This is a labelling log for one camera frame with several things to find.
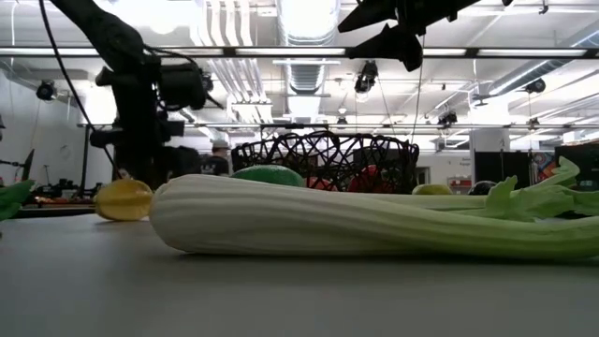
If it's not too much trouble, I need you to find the black overhead frame beam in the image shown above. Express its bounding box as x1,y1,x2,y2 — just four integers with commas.
0,45,599,59

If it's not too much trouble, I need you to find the small red vegetable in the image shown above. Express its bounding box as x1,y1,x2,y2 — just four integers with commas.
306,176,338,192

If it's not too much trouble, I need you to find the green bell pepper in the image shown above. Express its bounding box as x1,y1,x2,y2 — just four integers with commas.
229,164,306,188

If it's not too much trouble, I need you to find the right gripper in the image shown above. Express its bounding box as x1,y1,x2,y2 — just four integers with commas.
337,0,478,73

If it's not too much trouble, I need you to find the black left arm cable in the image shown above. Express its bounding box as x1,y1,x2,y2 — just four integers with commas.
38,0,123,179

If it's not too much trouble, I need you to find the green apple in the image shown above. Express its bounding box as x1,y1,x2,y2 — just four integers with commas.
411,183,453,196

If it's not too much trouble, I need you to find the yellow star fruit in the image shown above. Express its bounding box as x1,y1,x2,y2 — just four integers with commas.
93,178,154,222

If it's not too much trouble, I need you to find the red bell pepper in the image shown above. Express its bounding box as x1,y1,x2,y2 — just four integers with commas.
346,164,394,194

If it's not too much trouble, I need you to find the pale green celery stalk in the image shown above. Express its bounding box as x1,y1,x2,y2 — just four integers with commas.
148,156,599,261

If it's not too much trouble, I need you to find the black partition panel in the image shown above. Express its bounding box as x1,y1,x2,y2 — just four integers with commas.
475,150,533,191

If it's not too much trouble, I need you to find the dark purple mangosteen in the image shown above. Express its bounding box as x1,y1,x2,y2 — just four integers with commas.
467,180,497,196

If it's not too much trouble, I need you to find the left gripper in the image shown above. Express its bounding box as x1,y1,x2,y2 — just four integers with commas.
111,110,163,188

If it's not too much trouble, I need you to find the person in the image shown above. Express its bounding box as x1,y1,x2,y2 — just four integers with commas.
200,139,233,177

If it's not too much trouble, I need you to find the black wire basket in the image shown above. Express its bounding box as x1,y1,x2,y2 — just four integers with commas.
231,130,421,194

